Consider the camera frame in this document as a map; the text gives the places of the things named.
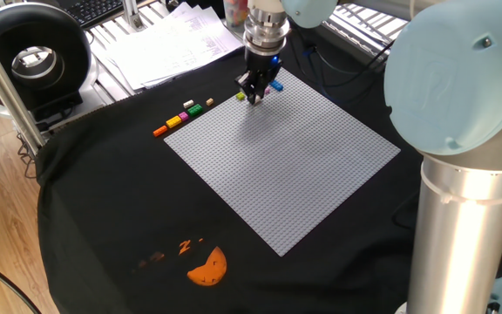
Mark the light pink Lego brick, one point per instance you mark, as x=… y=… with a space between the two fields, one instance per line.
x=267 y=90

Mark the wide white Lego brick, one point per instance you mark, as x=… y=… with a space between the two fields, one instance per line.
x=258 y=100

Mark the black computer keyboard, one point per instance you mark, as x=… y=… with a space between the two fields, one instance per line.
x=94 y=11

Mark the magenta small Lego brick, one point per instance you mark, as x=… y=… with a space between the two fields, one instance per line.
x=183 y=116

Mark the orange narrow Lego brick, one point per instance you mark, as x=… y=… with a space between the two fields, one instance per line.
x=160 y=131

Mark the yellow Lego brick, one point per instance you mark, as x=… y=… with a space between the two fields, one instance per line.
x=174 y=122

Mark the narrow white Lego brick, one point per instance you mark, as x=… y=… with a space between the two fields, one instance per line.
x=188 y=104

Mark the lime green Lego brick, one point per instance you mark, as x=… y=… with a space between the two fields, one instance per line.
x=240 y=96

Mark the dark green Lego brick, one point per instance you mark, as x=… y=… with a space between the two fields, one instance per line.
x=195 y=109

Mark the white printed paper sheets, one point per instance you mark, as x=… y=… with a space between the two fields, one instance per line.
x=168 y=48

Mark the aluminium frame post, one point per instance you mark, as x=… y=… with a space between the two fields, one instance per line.
x=2 y=83
x=132 y=15

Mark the grey Lego baseplate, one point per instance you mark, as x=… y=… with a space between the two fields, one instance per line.
x=281 y=161

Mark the tan small Lego brick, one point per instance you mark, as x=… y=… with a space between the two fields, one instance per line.
x=209 y=101

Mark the clear cup of Lego pieces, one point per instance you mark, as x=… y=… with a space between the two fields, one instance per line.
x=235 y=13

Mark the blue long Lego brick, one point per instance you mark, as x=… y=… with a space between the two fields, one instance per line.
x=276 y=85

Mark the black cloth with orange print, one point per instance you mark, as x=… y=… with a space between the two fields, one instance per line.
x=103 y=196

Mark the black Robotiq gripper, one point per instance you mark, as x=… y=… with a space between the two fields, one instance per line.
x=263 y=65

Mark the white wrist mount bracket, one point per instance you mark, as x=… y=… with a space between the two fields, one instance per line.
x=266 y=5

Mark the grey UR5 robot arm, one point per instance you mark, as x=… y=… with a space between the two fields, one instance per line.
x=460 y=218

